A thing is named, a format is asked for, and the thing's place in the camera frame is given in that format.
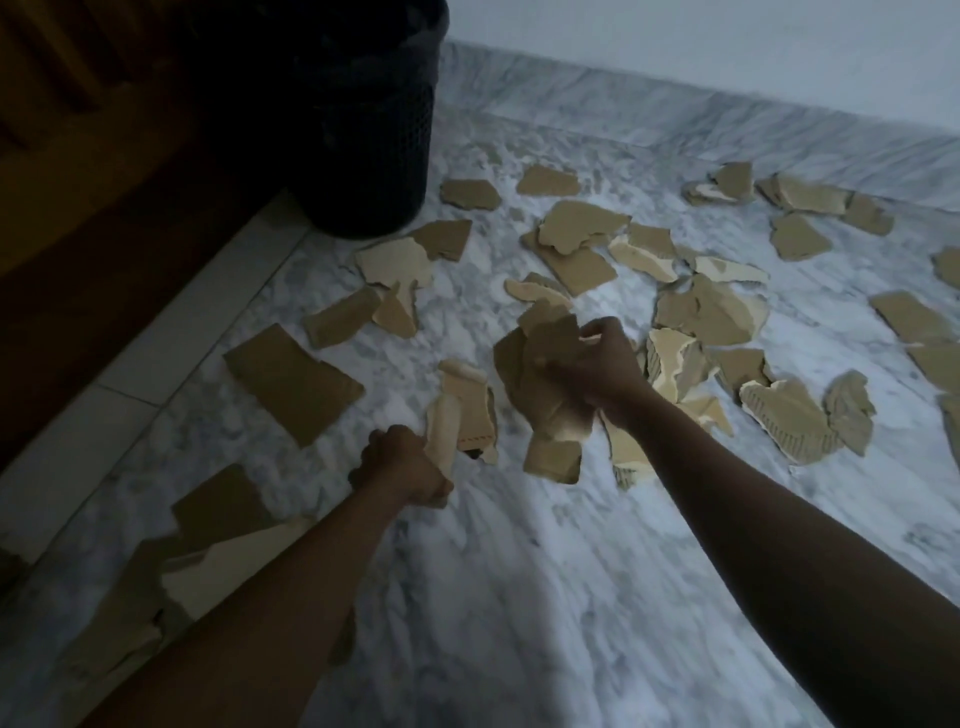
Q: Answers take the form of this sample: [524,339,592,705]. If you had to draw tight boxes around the person's right hand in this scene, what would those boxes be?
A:
[536,316,655,430]

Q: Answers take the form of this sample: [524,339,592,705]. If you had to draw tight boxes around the person's left hand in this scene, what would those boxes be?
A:
[346,425,455,511]

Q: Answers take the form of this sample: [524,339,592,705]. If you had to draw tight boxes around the torn brown paper piece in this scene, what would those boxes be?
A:
[492,299,605,485]
[423,359,500,478]

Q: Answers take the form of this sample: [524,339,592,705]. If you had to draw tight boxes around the scatter of brown paper pieces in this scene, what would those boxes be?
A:
[59,161,960,676]

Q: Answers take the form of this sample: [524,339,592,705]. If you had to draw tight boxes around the black bin with liner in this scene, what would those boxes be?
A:
[288,0,451,240]

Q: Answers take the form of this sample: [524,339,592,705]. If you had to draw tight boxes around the person's left forearm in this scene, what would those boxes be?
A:
[78,479,410,728]

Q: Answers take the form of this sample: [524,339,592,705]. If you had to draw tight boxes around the person's right forearm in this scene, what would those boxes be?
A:
[622,389,960,728]

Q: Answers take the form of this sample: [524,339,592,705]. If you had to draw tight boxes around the brown wooden door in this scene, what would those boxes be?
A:
[0,0,301,474]

